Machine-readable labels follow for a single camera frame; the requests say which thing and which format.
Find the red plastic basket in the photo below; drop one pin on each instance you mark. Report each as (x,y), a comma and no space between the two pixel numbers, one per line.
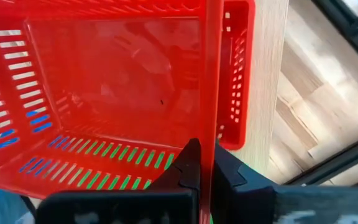
(250,77)
(104,77)

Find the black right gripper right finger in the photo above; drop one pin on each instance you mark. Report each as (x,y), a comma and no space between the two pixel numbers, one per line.
(244,199)

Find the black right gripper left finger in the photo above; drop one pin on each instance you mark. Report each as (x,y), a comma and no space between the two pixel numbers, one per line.
(172,202)

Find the black aluminium table frame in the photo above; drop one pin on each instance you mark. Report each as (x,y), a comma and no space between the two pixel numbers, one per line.
(350,28)

